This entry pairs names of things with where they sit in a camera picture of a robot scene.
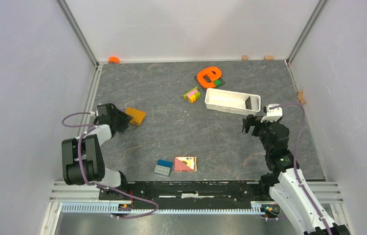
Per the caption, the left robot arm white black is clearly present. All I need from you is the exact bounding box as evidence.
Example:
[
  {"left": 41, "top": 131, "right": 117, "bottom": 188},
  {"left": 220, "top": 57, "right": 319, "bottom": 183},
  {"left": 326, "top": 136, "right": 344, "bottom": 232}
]
[{"left": 62, "top": 103, "right": 133, "bottom": 200}]

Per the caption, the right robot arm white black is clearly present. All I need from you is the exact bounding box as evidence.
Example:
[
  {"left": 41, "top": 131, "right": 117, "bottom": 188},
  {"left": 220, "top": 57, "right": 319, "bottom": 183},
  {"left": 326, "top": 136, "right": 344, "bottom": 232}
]
[{"left": 243, "top": 115, "right": 350, "bottom": 235}]

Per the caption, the red playing card deck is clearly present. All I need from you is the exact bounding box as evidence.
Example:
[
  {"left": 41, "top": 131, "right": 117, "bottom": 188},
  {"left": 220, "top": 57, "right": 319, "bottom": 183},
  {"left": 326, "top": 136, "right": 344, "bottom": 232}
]
[{"left": 174, "top": 156, "right": 197, "bottom": 172}]

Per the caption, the white plastic tray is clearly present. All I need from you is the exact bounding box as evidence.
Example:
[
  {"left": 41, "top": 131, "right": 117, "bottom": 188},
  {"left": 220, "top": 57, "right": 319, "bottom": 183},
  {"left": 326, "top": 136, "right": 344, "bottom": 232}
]
[{"left": 205, "top": 88, "right": 261, "bottom": 116}]

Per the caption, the green toy brick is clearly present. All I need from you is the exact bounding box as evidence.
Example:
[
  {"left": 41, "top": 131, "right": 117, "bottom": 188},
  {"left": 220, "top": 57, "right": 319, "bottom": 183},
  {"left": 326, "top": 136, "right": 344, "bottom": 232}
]
[{"left": 213, "top": 79, "right": 223, "bottom": 88}]

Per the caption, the orange tape roll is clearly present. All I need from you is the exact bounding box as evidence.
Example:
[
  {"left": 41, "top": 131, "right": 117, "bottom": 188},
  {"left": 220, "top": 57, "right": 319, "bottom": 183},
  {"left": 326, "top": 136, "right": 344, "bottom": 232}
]
[{"left": 108, "top": 56, "right": 120, "bottom": 64}]

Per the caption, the wooden block right side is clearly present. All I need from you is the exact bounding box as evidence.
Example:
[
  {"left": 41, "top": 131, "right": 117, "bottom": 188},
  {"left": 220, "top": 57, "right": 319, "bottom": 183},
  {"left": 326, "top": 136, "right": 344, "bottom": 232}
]
[{"left": 297, "top": 91, "right": 306, "bottom": 105}]

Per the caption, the wooden block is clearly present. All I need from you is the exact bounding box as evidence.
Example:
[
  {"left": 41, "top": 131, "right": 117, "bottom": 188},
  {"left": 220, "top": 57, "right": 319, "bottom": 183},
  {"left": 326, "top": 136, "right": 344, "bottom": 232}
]
[
  {"left": 241, "top": 55, "right": 249, "bottom": 61},
  {"left": 264, "top": 55, "right": 275, "bottom": 61},
  {"left": 297, "top": 91, "right": 306, "bottom": 105}
]

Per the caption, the colourful toy brick stack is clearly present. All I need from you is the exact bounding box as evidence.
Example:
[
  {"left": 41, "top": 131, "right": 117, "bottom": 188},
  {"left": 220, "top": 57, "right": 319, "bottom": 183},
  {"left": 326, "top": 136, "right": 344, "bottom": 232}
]
[{"left": 183, "top": 87, "right": 201, "bottom": 103}]

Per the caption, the wooden block left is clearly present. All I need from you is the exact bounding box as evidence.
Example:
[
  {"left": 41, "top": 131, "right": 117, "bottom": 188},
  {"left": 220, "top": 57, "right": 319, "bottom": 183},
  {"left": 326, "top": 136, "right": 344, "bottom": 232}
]
[{"left": 241, "top": 55, "right": 249, "bottom": 61}]

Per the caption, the wooden block middle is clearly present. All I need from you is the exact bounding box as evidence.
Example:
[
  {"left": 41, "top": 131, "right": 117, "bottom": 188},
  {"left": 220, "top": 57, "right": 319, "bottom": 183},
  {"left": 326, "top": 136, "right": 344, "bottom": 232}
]
[{"left": 264, "top": 55, "right": 275, "bottom": 61}]

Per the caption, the orange plastic letter e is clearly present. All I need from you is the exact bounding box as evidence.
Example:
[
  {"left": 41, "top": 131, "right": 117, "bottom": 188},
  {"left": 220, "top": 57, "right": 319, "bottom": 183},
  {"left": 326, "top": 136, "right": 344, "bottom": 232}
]
[{"left": 196, "top": 67, "right": 222, "bottom": 89}]

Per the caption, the blue grey toy brick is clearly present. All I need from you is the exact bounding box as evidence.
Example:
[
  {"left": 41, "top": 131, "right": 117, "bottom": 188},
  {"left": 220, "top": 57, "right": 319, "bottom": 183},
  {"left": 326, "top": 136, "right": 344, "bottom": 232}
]
[{"left": 154, "top": 159, "right": 173, "bottom": 177}]

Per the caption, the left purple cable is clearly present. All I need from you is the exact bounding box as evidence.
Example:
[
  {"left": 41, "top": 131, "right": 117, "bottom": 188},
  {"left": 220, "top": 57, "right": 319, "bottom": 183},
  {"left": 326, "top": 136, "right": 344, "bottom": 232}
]
[{"left": 61, "top": 112, "right": 160, "bottom": 220}]

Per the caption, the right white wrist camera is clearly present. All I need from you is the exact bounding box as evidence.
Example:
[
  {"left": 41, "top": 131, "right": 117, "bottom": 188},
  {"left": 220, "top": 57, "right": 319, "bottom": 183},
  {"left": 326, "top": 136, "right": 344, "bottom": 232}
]
[{"left": 260, "top": 104, "right": 283, "bottom": 122}]

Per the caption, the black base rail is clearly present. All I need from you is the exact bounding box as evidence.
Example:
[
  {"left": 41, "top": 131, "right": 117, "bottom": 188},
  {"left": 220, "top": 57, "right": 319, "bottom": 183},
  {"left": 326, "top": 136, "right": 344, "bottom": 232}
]
[{"left": 98, "top": 180, "right": 292, "bottom": 210}]

